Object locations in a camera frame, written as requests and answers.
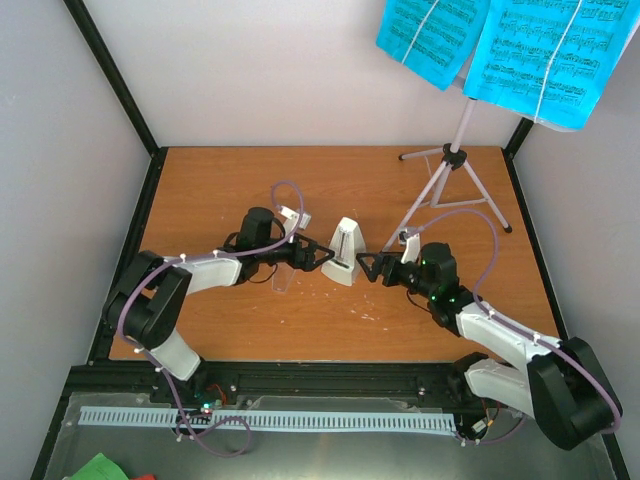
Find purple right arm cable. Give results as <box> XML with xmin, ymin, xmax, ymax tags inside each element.
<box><xmin>419</xmin><ymin>207</ymin><xmax>624</xmax><ymax>447</ymax></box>

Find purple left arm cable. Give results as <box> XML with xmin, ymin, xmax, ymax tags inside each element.
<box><xmin>117</xmin><ymin>179</ymin><xmax>307</xmax><ymax>459</ymax></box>

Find white metronome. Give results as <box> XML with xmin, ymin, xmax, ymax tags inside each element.
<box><xmin>321</xmin><ymin>217</ymin><xmax>366</xmax><ymax>287</ymax></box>

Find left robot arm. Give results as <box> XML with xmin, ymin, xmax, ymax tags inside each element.
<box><xmin>102</xmin><ymin>207</ymin><xmax>334</xmax><ymax>403</ymax></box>

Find blue sheet music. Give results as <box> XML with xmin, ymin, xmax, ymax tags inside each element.
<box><xmin>376</xmin><ymin>0</ymin><xmax>490</xmax><ymax>91</ymax></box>
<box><xmin>463</xmin><ymin>0</ymin><xmax>639</xmax><ymax>131</ymax></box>

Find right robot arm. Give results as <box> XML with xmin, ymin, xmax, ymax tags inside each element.
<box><xmin>356</xmin><ymin>243</ymin><xmax>622</xmax><ymax>450</ymax></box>

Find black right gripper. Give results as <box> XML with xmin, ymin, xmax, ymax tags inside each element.
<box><xmin>356</xmin><ymin>252</ymin><xmax>435</xmax><ymax>299</ymax></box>

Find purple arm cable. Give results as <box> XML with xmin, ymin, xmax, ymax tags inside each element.
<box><xmin>419</xmin><ymin>207</ymin><xmax>624</xmax><ymax>447</ymax></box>
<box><xmin>117</xmin><ymin>179</ymin><xmax>307</xmax><ymax>459</ymax></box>

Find green paper sheet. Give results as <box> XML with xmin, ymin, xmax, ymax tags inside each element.
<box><xmin>66</xmin><ymin>453</ymin><xmax>128</xmax><ymax>480</ymax></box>

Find light blue cable duct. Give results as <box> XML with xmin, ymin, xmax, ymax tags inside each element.
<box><xmin>77</xmin><ymin>406</ymin><xmax>456</xmax><ymax>436</ymax></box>

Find right blue sheet music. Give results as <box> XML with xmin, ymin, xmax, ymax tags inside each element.
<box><xmin>463</xmin><ymin>0</ymin><xmax>639</xmax><ymax>131</ymax></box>

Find black aluminium frame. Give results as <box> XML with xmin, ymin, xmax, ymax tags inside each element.
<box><xmin>29</xmin><ymin>0</ymin><xmax>632</xmax><ymax>480</ymax></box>

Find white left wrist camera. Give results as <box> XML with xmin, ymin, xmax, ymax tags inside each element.
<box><xmin>278</xmin><ymin>206</ymin><xmax>312</xmax><ymax>243</ymax></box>

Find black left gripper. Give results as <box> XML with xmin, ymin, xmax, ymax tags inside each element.
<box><xmin>257</xmin><ymin>232</ymin><xmax>335</xmax><ymax>272</ymax></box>

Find left blue sheet music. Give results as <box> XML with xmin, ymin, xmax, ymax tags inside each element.
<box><xmin>376</xmin><ymin>0</ymin><xmax>490</xmax><ymax>91</ymax></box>

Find clear plastic metronome cover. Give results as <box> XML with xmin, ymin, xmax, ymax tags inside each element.
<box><xmin>271</xmin><ymin>263</ymin><xmax>296</xmax><ymax>294</ymax></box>

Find white tripod music stand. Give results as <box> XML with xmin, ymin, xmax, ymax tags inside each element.
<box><xmin>380</xmin><ymin>97</ymin><xmax>514</xmax><ymax>254</ymax></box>

